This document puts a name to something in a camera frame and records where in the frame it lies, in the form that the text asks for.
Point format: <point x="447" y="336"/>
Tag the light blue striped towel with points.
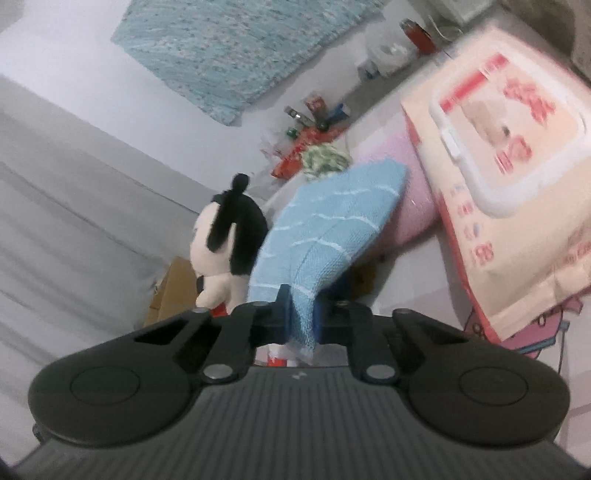
<point x="323" y="221"/>

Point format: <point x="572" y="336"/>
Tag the pink pouch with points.
<point x="411" y="203"/>

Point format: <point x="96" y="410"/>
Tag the red bottle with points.
<point x="420" y="37"/>

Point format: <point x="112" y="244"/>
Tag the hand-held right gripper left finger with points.
<point x="282" y="318"/>

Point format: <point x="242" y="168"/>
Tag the small blue item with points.
<point x="339" y="111"/>

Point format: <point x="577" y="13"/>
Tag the small dark bottle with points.
<point x="299" y="116"/>

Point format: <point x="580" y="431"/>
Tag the printed bedsheet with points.
<point x="415" y="286"/>

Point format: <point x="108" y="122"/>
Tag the grey curtain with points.
<point x="69" y="207"/>

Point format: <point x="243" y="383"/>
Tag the clear plastic bag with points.
<point x="383" y="55"/>

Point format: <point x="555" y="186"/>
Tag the green white scrunchie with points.
<point x="323" y="159"/>

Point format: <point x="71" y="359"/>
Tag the cardboard box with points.
<point x="173" y="286"/>

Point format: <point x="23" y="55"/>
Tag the small red box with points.
<point x="315" y="102"/>

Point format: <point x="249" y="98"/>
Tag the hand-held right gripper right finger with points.
<point x="319" y="323"/>

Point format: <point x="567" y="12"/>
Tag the red snack packet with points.
<point x="291" y="159"/>

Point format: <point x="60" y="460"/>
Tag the floral wall cloth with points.
<point x="231" y="46"/>

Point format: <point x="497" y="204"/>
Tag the black-haired plush doll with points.
<point x="231" y="230"/>

